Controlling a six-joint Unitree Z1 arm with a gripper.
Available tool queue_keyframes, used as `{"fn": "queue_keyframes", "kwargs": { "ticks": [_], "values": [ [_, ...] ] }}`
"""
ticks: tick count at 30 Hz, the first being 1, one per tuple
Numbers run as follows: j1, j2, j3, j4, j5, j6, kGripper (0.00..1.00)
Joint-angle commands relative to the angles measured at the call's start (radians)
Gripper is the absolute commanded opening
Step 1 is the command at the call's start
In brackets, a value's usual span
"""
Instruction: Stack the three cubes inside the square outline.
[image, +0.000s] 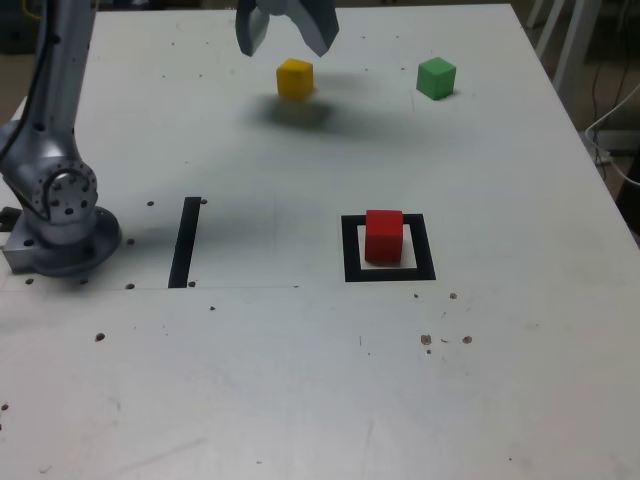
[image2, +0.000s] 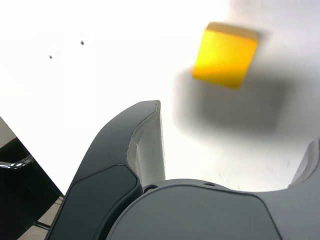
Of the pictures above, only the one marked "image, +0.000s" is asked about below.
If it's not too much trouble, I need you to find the red cube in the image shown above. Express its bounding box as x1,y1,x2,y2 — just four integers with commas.
364,209,405,264

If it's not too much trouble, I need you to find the black tape square outline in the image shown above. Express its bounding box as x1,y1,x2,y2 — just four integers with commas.
340,213,437,284

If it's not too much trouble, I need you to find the white cable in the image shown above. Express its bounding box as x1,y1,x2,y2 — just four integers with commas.
583,82,640,187

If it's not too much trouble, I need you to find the yellow cube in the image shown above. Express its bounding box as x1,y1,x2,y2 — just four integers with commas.
275,57,315,101

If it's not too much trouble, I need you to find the white furniture leg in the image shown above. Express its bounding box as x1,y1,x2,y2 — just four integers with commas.
535,0,565,57
551,0,592,101
524,0,547,29

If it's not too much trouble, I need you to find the green cube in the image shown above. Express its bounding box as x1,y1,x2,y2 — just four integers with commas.
415,56,458,102

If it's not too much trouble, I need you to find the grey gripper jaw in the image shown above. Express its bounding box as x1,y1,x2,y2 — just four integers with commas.
288,0,342,58
235,0,274,58

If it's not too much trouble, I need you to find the black tape strip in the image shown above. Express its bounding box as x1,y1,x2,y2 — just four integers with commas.
167,196,203,290

